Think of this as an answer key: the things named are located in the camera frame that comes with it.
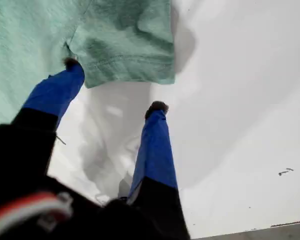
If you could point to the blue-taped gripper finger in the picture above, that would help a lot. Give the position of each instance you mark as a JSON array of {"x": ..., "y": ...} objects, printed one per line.
[
  {"x": 55, "y": 92},
  {"x": 156, "y": 155}
]

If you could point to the pale green T-shirt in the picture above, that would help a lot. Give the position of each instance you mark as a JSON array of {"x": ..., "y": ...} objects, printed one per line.
[{"x": 40, "y": 37}]

